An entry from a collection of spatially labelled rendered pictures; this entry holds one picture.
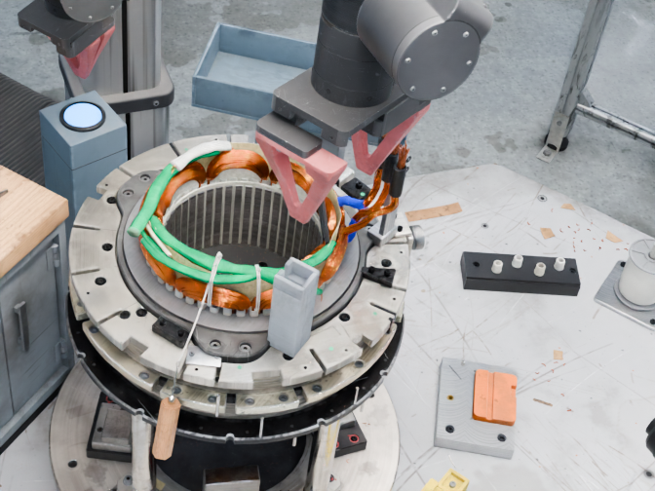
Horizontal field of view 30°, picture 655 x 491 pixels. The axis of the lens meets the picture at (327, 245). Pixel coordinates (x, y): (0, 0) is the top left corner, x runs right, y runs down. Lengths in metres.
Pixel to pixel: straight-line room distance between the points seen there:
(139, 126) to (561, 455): 0.68
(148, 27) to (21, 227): 0.41
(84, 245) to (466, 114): 2.03
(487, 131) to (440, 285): 1.50
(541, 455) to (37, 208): 0.63
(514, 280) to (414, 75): 0.86
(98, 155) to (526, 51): 2.11
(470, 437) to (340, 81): 0.68
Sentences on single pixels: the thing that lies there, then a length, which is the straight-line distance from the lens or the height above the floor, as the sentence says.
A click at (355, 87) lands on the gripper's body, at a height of 1.42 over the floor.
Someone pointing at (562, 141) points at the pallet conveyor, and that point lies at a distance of 3.05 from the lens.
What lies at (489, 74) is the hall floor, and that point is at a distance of 3.24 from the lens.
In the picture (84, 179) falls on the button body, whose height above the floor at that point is 0.98.
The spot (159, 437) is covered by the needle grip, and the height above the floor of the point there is 1.03.
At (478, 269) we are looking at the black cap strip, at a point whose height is 0.80.
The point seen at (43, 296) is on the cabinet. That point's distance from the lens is 1.31.
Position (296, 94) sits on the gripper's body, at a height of 1.40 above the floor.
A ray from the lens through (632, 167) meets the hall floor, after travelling 3.08.
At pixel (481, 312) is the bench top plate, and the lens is 1.56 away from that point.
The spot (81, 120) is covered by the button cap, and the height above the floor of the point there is 1.04.
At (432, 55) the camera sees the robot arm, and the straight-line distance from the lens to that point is 0.74.
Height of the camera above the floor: 1.93
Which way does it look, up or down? 46 degrees down
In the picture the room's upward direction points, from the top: 9 degrees clockwise
